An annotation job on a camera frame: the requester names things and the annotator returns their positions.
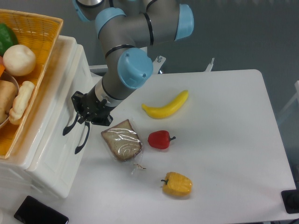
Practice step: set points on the beige toy pastry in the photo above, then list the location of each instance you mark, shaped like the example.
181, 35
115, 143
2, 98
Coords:
20, 102

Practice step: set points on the grey bowl in basket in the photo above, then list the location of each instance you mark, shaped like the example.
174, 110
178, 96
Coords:
9, 78

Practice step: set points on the white drawer cabinet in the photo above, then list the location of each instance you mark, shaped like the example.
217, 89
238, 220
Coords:
13, 170

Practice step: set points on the white round toy bun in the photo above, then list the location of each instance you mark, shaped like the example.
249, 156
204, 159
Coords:
19, 60

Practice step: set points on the orange woven basket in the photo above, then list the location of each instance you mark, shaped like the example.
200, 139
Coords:
39, 33

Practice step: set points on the black device at edge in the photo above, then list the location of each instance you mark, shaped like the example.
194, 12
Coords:
291, 200

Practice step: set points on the brown toy bread roll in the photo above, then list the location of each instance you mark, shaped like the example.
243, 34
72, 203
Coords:
8, 92

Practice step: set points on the bread slice in plastic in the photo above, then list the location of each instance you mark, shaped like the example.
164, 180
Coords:
125, 146

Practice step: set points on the red toy bell pepper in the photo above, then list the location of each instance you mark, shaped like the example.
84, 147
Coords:
160, 139

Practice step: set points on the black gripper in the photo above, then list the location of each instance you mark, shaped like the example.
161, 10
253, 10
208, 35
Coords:
90, 109

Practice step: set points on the black smartphone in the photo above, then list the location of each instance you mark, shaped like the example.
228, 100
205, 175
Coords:
32, 211

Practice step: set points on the yellow toy bell pepper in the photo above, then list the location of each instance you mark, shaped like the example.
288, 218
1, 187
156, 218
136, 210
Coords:
176, 184

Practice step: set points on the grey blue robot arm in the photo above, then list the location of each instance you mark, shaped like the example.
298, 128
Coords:
124, 28

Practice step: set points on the yellow toy banana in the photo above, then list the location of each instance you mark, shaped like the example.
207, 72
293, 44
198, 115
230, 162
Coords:
168, 109

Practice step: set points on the green toy pepper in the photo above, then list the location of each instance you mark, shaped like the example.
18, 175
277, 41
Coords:
7, 38

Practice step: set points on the lower drawer black handle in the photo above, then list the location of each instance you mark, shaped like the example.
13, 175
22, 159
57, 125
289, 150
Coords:
84, 138

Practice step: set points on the orange toy carrot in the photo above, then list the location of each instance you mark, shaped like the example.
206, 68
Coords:
2, 69

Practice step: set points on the white drawer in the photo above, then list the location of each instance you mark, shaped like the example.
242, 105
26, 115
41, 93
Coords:
55, 151

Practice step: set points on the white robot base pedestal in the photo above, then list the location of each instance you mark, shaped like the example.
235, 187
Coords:
100, 70

